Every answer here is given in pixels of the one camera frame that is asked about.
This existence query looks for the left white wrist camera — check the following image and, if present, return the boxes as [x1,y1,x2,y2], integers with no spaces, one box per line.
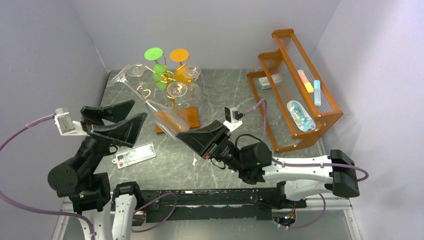
[54,107,89,136]

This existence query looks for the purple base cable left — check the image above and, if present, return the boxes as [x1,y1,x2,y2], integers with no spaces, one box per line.
[130,192,178,234]

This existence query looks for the small white box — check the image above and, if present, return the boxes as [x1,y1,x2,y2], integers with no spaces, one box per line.
[258,76,271,90]

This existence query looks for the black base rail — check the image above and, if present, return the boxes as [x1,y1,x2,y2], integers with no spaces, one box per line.
[141,187,307,223]

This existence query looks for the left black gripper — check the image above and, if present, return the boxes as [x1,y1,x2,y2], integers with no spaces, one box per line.
[75,98,146,176]

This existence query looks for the light blue highlighter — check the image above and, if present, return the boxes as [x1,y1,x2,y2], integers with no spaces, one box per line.
[313,79,322,107]

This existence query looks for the pink yellow highlighter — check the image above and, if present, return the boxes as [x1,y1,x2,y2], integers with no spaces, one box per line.
[297,69,314,94]

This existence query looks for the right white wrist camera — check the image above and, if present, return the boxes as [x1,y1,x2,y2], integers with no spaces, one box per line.
[223,107,244,133]

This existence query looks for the gold wire glass rack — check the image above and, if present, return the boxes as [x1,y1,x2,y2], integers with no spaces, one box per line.
[126,47,201,138]

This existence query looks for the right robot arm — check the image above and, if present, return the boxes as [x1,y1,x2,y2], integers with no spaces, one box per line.
[175,120,361,208]

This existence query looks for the orange plastic wine glass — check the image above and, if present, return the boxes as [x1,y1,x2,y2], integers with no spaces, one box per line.
[169,48,190,85]

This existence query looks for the flat blister pack on table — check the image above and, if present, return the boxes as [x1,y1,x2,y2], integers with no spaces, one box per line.
[111,142,157,169]

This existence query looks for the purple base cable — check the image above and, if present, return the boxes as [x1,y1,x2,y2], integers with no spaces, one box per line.
[276,193,327,231]
[130,192,178,234]

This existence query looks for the orange wooden shelf rack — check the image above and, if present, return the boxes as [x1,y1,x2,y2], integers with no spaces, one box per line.
[246,28,343,153]

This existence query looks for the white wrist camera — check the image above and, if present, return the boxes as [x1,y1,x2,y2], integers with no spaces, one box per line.
[223,107,244,133]
[54,107,89,136]

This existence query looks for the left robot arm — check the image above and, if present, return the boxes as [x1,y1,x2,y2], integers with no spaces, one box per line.
[47,100,147,240]

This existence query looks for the green plastic wine glass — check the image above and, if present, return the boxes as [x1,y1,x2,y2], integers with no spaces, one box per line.
[144,47,167,90]

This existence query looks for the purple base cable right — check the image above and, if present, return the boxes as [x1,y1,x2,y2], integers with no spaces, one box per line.
[276,193,327,231]

